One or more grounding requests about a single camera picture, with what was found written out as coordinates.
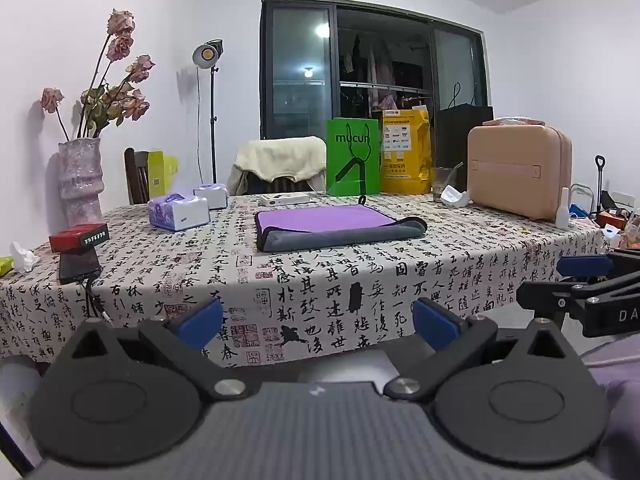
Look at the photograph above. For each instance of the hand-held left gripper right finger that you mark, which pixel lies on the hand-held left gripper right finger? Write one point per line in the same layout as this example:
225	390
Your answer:
434	327

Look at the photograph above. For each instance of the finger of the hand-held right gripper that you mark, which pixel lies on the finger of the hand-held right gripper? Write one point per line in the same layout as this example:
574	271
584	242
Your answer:
547	294
582	265

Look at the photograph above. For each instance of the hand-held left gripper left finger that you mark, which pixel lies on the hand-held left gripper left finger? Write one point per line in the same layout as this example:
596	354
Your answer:
201	321

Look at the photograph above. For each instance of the grey towel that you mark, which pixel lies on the grey towel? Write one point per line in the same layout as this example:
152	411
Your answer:
350	238

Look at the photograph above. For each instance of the purple towel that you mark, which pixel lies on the purple towel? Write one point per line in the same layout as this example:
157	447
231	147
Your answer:
320	218

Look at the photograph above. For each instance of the small white bottle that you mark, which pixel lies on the small white bottle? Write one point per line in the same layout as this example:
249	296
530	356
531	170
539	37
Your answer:
563	212

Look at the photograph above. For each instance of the person's purple trouser leg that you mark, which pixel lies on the person's purple trouser leg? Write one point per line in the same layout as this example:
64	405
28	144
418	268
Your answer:
620	400

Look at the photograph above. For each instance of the calligraphy print tablecloth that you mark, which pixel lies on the calligraphy print tablecloth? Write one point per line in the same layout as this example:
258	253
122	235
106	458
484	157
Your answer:
300	280

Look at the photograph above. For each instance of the purple tissue pack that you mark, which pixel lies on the purple tissue pack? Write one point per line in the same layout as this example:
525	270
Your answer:
175	212

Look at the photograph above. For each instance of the pink suitcase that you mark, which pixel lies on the pink suitcase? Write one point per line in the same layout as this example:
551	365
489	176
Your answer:
517	170

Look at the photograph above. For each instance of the white tissue pack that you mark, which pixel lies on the white tissue pack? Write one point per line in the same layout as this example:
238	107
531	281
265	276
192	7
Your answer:
212	196

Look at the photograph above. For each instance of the white face mask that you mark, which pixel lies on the white face mask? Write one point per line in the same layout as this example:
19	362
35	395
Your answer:
455	196

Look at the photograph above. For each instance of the black phone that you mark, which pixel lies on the black phone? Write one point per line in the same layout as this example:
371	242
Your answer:
77	265

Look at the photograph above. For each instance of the clear glass cup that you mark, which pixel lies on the clear glass cup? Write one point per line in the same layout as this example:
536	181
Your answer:
441	182

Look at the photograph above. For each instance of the flat white box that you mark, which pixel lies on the flat white box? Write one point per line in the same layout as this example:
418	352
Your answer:
284	199

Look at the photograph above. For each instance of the red and black box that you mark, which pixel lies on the red and black box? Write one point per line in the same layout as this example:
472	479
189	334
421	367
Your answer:
75	237

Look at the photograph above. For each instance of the yellow-green box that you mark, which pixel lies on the yellow-green box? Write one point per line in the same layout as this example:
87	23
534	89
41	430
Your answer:
162	172

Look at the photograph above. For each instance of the dark wooden chair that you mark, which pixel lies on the dark wooden chair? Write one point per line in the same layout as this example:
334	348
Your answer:
134	177

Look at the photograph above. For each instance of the yellow plastic bag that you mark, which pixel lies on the yellow plastic bag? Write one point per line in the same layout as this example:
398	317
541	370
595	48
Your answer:
406	150

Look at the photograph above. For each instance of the pink speckled vase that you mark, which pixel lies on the pink speckled vase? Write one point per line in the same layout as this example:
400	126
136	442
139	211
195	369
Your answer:
80	185

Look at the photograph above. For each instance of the cream jacket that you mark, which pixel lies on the cream jacket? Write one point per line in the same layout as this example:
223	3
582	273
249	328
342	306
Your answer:
280	155

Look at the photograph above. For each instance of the green paper bag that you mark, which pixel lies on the green paper bag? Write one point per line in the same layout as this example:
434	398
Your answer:
352	157

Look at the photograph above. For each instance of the crumpled white tissue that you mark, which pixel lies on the crumpled white tissue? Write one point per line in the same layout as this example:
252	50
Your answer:
22	257

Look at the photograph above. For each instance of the small green packet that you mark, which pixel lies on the small green packet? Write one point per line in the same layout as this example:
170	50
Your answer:
5	266

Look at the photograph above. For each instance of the dried pink roses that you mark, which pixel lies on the dried pink roses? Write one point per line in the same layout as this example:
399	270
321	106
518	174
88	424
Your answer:
120	100

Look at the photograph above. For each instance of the hanging clothes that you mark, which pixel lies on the hanging clothes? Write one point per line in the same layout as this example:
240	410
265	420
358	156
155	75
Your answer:
380	67

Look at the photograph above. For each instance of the studio light on stand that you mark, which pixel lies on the studio light on stand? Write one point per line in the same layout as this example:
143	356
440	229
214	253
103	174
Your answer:
208	53

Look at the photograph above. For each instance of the black framed sliding window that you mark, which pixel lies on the black framed sliding window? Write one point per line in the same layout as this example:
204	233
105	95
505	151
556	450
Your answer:
300	70

